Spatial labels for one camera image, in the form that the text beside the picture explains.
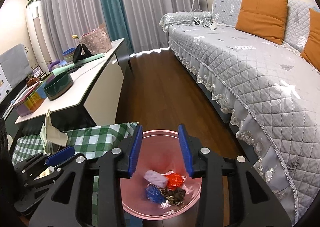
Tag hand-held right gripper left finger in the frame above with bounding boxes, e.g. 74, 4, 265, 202
30, 124, 143, 227

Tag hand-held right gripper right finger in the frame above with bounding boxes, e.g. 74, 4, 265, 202
177, 124, 293, 227

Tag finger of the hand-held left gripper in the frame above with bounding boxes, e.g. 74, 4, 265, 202
19, 165, 63, 189
14, 146, 75, 170

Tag white paper leaflet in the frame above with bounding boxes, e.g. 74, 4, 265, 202
45, 109, 68, 147

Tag pink plastic bin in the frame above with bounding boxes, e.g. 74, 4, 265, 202
119, 129, 202, 220

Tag red plastic bag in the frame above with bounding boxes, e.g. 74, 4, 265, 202
165, 172, 187, 189

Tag white ribbed foam sleeve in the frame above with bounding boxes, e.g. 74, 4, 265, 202
144, 170, 168, 188

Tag dark floral cloth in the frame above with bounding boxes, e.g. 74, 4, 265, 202
160, 187, 186, 206

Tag blue plastic bag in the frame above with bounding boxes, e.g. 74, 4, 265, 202
146, 184, 166, 204

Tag green checked tablecloth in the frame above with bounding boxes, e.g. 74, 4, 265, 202
11, 122, 140, 227

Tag multicoloured storage box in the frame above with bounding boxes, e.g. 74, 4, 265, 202
12, 81, 48, 117

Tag dark green round tin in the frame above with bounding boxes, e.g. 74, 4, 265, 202
43, 71, 74, 101

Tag dark tv cabinet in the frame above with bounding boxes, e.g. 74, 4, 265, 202
0, 85, 28, 122

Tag white coffee table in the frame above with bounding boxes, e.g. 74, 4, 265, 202
15, 38, 133, 127

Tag grey quilted sofa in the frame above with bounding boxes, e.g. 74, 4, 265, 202
159, 0, 320, 225

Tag stack of pastel bowls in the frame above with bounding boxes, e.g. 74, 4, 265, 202
62, 48, 77, 64

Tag covered television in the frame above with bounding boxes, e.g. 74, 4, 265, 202
0, 44, 33, 100

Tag mint green cloth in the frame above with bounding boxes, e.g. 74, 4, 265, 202
54, 53, 105, 74

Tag black pouch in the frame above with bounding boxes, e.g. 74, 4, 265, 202
73, 44, 92, 64

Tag pink quilted basket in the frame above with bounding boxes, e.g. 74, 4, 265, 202
79, 23, 112, 56

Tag white standing air conditioner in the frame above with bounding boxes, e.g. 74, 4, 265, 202
25, 2, 57, 68

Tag teal curtain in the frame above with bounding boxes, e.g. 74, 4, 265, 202
96, 0, 134, 54

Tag grey curtain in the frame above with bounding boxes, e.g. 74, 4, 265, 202
115, 0, 209, 53
35, 0, 118, 50

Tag orange cushion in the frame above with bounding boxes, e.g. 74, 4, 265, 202
235, 0, 288, 45
300, 8, 320, 71

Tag white charger cables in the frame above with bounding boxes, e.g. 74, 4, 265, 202
191, 10, 218, 30

